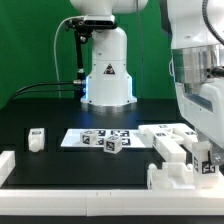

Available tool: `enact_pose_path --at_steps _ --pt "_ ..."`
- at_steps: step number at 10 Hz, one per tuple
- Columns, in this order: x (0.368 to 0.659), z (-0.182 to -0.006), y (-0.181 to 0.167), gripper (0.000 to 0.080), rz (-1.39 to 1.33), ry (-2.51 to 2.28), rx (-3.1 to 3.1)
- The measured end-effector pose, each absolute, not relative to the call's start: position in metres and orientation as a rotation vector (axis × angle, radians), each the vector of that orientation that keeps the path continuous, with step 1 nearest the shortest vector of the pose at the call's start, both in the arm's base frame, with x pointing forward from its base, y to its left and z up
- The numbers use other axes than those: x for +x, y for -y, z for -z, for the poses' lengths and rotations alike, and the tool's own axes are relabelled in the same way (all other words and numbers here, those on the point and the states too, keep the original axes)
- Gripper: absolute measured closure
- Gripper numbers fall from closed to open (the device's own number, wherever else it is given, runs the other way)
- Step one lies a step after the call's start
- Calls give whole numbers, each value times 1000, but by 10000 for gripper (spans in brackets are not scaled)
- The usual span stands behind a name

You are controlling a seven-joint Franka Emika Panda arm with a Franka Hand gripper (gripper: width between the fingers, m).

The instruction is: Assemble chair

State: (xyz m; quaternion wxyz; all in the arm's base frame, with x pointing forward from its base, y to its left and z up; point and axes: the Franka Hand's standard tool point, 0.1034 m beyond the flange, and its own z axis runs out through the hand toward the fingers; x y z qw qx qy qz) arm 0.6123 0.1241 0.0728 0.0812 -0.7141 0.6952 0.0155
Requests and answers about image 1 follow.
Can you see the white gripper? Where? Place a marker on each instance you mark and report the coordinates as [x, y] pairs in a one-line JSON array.
[[206, 113]]

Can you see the white chair seat tray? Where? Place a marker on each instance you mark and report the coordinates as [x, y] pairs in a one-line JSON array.
[[172, 176]]

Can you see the white chair back frame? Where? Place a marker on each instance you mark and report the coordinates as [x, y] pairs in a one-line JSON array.
[[168, 140]]

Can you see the white tagged cube nut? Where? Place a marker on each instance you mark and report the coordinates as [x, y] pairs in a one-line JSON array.
[[112, 144]]

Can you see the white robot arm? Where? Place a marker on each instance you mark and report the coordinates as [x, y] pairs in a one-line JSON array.
[[197, 64]]

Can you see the white fiducial tag sheet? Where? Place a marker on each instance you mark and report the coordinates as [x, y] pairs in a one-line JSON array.
[[131, 138]]

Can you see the white front fence bar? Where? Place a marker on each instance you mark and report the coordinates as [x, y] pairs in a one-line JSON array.
[[111, 202]]

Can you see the white left fence piece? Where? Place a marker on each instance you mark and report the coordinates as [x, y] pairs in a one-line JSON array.
[[7, 164]]

